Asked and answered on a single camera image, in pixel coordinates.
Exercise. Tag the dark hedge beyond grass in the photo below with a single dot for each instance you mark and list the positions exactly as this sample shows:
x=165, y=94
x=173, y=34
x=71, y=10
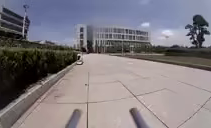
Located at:
x=189, y=51

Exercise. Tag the pale concrete slab pavement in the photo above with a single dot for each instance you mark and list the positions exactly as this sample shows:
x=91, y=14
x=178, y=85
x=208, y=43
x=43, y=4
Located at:
x=109, y=83

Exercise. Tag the grey banded building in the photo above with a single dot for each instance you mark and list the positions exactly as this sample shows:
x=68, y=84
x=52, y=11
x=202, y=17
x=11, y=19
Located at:
x=9, y=21

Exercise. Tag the grey concrete kerb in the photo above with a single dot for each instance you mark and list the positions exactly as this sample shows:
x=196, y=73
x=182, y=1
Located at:
x=29, y=94

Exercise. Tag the small white wheeled robot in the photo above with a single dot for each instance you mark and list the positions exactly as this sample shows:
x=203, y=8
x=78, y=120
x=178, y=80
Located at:
x=79, y=59

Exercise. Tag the tall light pole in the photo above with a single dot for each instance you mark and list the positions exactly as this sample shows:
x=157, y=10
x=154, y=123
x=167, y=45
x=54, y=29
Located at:
x=24, y=20

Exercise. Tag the white glass-fronted building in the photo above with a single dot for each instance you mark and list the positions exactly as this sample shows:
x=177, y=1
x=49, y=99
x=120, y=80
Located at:
x=116, y=38

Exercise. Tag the grass strip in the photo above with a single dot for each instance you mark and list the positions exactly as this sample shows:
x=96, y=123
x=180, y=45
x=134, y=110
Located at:
x=179, y=60

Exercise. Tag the robot's own part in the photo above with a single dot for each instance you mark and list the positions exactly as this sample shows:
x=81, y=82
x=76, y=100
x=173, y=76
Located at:
x=138, y=118
x=74, y=119

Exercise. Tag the tall dark tree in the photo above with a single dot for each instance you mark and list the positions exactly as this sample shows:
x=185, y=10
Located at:
x=197, y=31

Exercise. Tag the trimmed green hedge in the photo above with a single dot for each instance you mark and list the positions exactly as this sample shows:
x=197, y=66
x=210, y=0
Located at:
x=26, y=66

